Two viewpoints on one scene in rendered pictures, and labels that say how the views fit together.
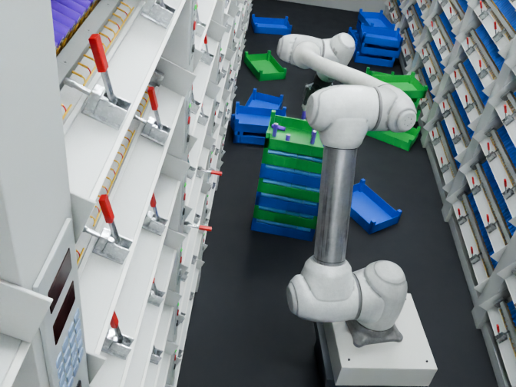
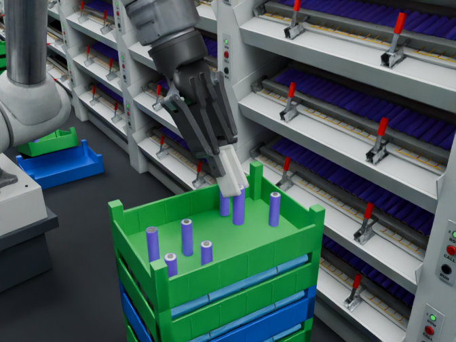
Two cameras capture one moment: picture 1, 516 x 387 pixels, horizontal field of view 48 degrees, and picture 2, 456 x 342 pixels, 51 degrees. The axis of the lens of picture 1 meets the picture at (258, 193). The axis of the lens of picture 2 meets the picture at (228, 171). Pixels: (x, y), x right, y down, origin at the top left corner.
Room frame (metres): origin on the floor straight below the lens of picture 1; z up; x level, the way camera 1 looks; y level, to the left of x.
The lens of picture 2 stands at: (2.73, -0.49, 0.99)
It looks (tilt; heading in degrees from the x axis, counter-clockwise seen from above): 28 degrees down; 147
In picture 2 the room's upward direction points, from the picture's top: straight up
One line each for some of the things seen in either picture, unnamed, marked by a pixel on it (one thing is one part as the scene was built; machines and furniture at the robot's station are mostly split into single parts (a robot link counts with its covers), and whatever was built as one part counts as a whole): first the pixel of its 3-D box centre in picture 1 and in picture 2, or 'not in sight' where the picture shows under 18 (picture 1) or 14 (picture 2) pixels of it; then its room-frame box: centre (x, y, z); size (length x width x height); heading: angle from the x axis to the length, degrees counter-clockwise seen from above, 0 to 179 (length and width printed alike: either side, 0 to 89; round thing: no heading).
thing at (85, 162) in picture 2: not in sight; (60, 164); (0.83, -0.11, 0.04); 0.30 x 0.20 x 0.08; 92
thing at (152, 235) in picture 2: not in sight; (153, 246); (2.15, -0.26, 0.52); 0.02 x 0.02 x 0.06
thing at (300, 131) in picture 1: (301, 134); (216, 225); (2.16, -0.15, 0.52); 0.30 x 0.20 x 0.08; 88
